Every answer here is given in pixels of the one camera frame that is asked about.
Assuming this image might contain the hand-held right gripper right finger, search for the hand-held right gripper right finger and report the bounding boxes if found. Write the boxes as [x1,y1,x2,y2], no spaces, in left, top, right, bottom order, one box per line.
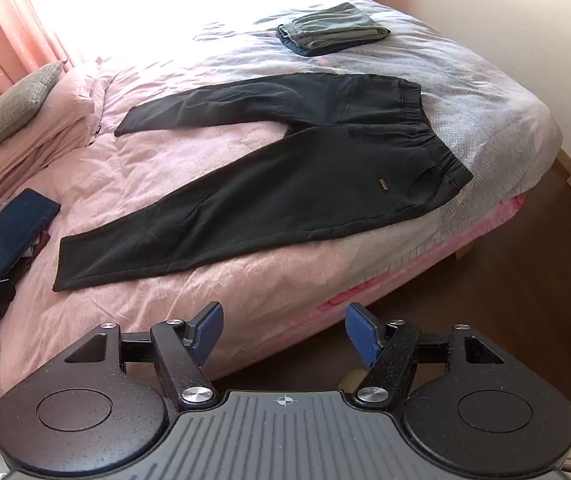
[345,302,507,406]

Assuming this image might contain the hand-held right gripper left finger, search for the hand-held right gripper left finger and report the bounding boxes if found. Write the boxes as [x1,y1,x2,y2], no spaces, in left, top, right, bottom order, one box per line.
[62,301,224,408]

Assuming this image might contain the black pants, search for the black pants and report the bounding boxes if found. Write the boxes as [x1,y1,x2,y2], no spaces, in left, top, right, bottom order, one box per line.
[52,72,473,293]

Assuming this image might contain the bed with pink sheet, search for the bed with pink sheet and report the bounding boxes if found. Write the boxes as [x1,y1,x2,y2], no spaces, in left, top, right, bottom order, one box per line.
[0,0,563,441]

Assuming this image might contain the brown cloth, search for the brown cloth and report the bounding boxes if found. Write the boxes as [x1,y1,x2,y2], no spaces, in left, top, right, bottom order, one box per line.
[12,230,51,281]

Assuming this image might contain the blue jeans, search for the blue jeans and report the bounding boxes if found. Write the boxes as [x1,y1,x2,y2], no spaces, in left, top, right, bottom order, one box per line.
[0,188,62,286]

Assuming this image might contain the pink mattress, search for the pink mattress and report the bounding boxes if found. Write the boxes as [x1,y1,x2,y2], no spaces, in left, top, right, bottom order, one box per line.
[200,192,529,383]

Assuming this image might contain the folded mauve sheet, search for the folded mauve sheet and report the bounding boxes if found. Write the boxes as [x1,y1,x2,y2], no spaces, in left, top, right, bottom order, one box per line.
[0,110,95,208]

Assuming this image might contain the grey checked pillow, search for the grey checked pillow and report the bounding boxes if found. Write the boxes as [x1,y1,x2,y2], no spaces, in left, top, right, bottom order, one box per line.
[0,60,66,166]

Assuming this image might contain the pink pillow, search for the pink pillow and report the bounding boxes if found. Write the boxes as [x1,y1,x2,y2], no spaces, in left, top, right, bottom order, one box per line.
[0,62,108,171]

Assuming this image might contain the folded navy garment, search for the folded navy garment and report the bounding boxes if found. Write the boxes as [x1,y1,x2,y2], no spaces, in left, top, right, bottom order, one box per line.
[278,30,366,58]

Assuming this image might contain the folded grey-green garment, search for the folded grey-green garment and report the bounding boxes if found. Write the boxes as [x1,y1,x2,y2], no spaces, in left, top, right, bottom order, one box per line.
[278,2,391,51]

